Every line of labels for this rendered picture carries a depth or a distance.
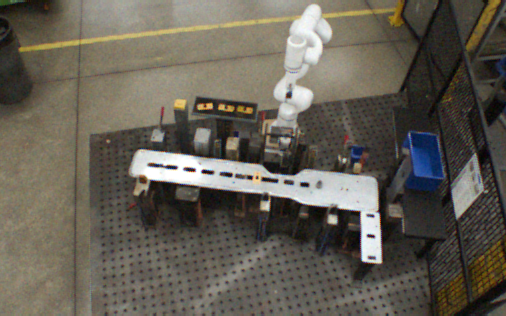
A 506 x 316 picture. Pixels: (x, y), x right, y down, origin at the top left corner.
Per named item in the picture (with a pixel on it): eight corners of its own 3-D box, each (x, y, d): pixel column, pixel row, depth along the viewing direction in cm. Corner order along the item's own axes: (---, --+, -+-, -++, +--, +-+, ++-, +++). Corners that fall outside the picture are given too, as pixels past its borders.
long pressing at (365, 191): (125, 180, 235) (124, 179, 234) (136, 148, 249) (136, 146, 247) (378, 213, 229) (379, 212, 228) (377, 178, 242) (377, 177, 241)
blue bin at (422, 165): (406, 188, 234) (414, 175, 223) (401, 144, 252) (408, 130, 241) (435, 192, 233) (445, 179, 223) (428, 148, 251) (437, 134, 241)
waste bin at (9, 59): (-17, 114, 388) (-56, 54, 329) (-9, 75, 418) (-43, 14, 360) (37, 107, 395) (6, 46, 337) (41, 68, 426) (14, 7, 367)
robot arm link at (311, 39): (329, 36, 214) (316, 71, 196) (298, 28, 217) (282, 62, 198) (333, 20, 208) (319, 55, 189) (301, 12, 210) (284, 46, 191)
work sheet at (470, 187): (455, 222, 209) (484, 190, 184) (449, 184, 222) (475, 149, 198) (459, 223, 209) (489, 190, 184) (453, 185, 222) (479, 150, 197)
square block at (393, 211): (370, 245, 249) (388, 216, 220) (369, 233, 254) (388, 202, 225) (383, 247, 249) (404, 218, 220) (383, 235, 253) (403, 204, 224)
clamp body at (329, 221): (311, 253, 245) (322, 226, 217) (312, 235, 252) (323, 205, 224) (327, 255, 245) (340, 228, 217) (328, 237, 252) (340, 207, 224)
